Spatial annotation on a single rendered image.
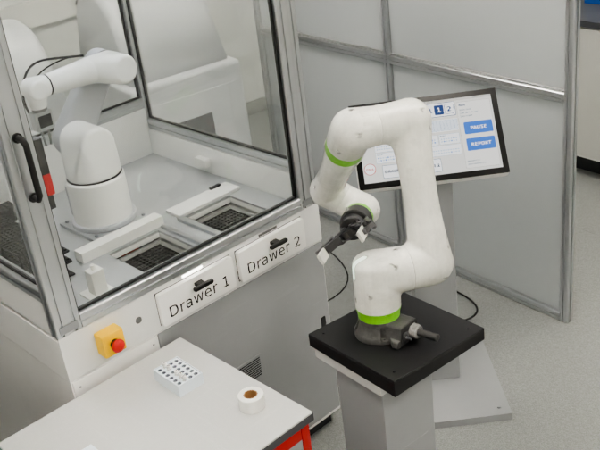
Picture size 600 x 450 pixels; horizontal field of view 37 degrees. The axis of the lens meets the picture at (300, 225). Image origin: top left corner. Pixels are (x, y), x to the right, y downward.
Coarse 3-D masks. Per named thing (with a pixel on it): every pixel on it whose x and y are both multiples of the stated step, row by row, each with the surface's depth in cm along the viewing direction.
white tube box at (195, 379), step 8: (176, 360) 260; (160, 368) 257; (176, 368) 256; (184, 368) 256; (192, 368) 256; (160, 376) 254; (168, 376) 255; (176, 376) 253; (192, 376) 252; (200, 376) 253; (168, 384) 252; (176, 384) 250; (184, 384) 249; (192, 384) 251; (200, 384) 254; (176, 392) 250; (184, 392) 250
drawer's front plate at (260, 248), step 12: (288, 228) 299; (300, 228) 303; (264, 240) 292; (288, 240) 300; (300, 240) 304; (240, 252) 286; (252, 252) 290; (264, 252) 294; (288, 252) 302; (240, 264) 288; (252, 264) 291; (240, 276) 290; (252, 276) 293
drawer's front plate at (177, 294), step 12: (216, 264) 280; (228, 264) 284; (192, 276) 276; (204, 276) 278; (216, 276) 281; (228, 276) 285; (168, 288) 270; (180, 288) 272; (192, 288) 276; (204, 288) 279; (216, 288) 283; (228, 288) 286; (156, 300) 269; (168, 300) 270; (180, 300) 274; (192, 300) 277; (204, 300) 281; (168, 312) 272; (180, 312) 275; (168, 324) 273
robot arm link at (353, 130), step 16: (352, 112) 241; (368, 112) 242; (336, 128) 242; (352, 128) 240; (368, 128) 241; (336, 144) 244; (352, 144) 241; (368, 144) 243; (336, 160) 252; (352, 160) 250
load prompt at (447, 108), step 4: (428, 104) 314; (432, 104) 314; (436, 104) 314; (440, 104) 314; (444, 104) 314; (448, 104) 314; (452, 104) 314; (432, 108) 314; (436, 108) 314; (440, 108) 314; (444, 108) 314; (448, 108) 314; (452, 108) 314; (432, 112) 314; (436, 112) 314; (440, 112) 314; (444, 112) 314; (448, 112) 314; (452, 112) 314; (432, 116) 314; (436, 116) 313; (440, 116) 313; (444, 116) 313
